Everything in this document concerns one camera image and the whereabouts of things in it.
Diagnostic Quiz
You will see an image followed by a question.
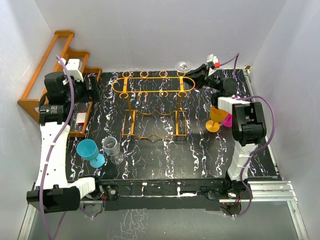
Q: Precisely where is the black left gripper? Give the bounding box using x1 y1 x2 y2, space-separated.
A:
64 75 102 106

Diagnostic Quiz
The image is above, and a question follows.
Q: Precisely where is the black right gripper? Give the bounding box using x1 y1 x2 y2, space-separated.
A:
180 64 223 91

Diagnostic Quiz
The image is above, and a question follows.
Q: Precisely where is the clear wine glass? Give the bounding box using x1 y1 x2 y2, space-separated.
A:
102 136 125 165
175 60 193 102

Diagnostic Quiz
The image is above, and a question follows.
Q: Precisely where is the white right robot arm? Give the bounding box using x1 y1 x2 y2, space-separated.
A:
185 64 267 199

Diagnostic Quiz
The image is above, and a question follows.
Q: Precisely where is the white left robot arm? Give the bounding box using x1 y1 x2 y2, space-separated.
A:
26 71 104 214

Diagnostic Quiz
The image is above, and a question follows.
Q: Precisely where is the orange plastic wine glass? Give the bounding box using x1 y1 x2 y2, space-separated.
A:
205 105 229 133

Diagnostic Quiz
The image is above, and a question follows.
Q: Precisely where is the pink plastic wine glass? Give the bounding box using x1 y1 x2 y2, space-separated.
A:
221 114 232 128

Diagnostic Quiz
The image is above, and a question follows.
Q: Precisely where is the blue plastic wine glass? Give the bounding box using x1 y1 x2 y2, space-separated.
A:
76 139 105 168

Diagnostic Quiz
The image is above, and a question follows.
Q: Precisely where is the small red white box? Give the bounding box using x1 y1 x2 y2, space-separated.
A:
76 112 87 126

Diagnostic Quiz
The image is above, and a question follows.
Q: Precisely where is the orange wooden tiered shelf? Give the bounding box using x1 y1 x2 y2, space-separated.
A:
17 30 102 137

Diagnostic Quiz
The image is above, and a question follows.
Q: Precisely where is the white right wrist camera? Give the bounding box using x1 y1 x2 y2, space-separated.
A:
206 54 221 77

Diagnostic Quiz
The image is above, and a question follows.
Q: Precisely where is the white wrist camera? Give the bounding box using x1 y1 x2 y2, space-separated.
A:
65 58 84 82
206 54 221 77

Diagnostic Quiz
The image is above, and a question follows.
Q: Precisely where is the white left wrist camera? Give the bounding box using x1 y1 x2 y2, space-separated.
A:
65 58 84 82

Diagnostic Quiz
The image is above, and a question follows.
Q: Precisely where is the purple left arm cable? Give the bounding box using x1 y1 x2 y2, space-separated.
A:
38 55 75 240

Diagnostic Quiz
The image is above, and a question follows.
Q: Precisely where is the gold wire wine glass rack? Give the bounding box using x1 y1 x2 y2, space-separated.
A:
111 71 196 139

